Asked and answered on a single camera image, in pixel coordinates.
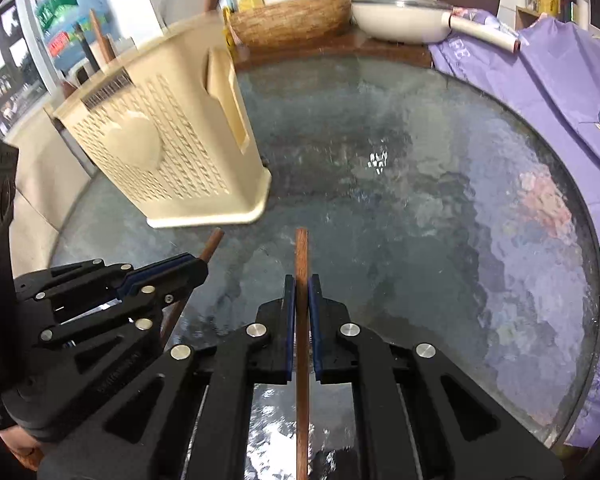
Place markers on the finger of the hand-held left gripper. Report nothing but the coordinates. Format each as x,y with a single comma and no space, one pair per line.
155,300
165,267

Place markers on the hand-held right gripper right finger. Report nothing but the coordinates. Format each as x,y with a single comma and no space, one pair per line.
315,320

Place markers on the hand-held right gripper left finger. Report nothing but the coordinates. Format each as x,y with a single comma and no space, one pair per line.
290,320

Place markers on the beige plastic utensil holder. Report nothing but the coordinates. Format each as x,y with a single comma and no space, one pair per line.
180,160

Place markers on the person's left hand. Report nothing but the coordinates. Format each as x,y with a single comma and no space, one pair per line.
22,452

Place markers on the printed beige cloth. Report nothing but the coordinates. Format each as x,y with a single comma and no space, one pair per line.
45,185

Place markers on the blue water jug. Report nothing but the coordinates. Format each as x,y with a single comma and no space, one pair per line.
70,15

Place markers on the brown wooden side table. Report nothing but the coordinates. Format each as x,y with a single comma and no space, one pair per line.
380,52

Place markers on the woven straw basket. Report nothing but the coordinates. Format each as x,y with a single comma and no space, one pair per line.
290,20

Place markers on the white frying pan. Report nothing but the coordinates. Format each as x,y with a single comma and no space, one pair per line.
405,22

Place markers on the purple floral cloth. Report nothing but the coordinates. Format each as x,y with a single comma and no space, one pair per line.
555,85

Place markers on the small wooden box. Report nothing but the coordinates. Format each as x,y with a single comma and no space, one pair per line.
530,17

